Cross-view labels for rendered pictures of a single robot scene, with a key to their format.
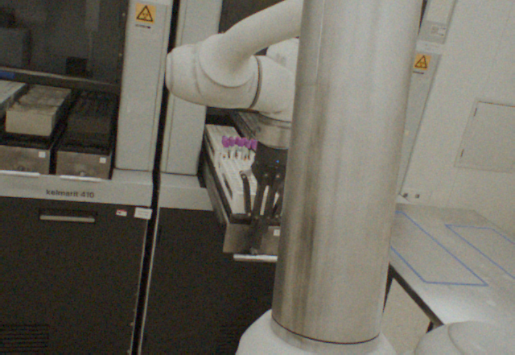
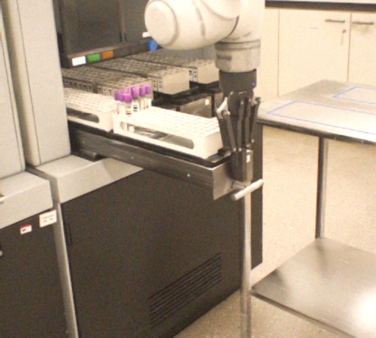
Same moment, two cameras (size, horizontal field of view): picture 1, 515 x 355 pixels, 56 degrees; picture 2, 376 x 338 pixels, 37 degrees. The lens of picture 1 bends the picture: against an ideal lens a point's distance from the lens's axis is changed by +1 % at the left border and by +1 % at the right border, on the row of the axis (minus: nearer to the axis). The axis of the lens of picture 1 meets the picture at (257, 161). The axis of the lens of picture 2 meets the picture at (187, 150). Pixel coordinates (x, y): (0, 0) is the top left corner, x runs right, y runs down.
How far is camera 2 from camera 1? 0.62 m
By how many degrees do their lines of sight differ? 29
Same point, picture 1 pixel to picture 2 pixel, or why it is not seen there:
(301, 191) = not seen: outside the picture
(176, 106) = (31, 81)
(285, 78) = not seen: outside the picture
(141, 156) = (10, 156)
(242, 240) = (225, 180)
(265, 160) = (241, 87)
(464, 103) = not seen: outside the picture
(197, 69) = (201, 9)
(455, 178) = not seen: hidden behind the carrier
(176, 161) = (48, 146)
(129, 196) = (29, 205)
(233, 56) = not seen: outside the picture
